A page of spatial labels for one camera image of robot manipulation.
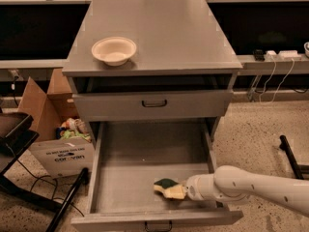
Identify green and yellow sponge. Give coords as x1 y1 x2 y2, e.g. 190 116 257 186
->
154 178 178 193

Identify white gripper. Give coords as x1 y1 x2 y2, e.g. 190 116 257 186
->
163 174 218 201

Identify black stand leg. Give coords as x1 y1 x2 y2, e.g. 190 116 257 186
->
279 135 309 180
45 168 89 232

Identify white power adapter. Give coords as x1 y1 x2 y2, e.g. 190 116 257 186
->
266 50 277 61

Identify cardboard box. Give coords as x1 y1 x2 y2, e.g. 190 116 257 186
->
18 69 95 178

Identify grey drawer cabinet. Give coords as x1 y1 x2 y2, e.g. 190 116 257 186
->
63 0 241 132

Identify white cable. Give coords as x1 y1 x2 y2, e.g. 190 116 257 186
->
258 55 295 103

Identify black chair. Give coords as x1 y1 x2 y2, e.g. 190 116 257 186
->
0 112 61 212

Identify grey upper drawer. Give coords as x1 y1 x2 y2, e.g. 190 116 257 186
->
72 90 233 122

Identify white power strip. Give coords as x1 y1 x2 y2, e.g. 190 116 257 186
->
279 50 301 60

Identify black upper drawer handle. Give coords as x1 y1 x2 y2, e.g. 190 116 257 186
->
141 100 167 108

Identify black bottom drawer handle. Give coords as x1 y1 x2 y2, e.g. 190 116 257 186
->
144 221 173 232

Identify colourful items in box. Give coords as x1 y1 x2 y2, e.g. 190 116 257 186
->
56 118 92 142

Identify black drawer handle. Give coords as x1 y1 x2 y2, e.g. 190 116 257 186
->
144 221 173 232
141 100 167 108

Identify black floor cable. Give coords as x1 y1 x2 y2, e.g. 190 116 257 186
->
6 143 85 218

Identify white paper bowl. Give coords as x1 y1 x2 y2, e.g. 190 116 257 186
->
92 37 137 67

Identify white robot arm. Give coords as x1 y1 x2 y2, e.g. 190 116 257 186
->
154 165 309 217

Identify open grey bottom drawer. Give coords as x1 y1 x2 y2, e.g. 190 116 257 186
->
71 121 242 232

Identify black small adapter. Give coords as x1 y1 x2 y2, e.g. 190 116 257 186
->
253 49 265 61

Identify wall outlet plug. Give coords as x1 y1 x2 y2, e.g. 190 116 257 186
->
9 69 23 81

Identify black stand leg right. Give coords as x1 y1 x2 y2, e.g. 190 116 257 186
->
279 135 309 180

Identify black stand leg left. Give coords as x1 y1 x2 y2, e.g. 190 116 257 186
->
45 168 89 232

